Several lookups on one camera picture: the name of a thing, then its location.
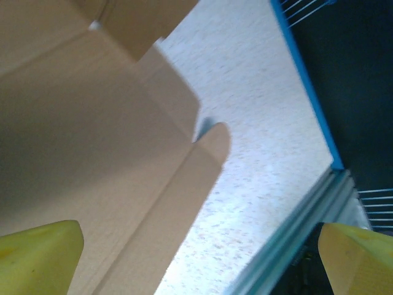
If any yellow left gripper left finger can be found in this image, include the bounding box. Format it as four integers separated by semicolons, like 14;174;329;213
0;219;85;295

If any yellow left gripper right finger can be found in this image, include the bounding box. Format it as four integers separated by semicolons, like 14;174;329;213
317;222;393;295

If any brown cardboard box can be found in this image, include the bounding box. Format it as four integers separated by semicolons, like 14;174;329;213
0;0;231;295

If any long aluminium frame rail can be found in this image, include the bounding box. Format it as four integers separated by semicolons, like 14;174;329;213
233;168;372;295

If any blue table side rail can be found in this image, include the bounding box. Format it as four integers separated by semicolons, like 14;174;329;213
269;0;345;172

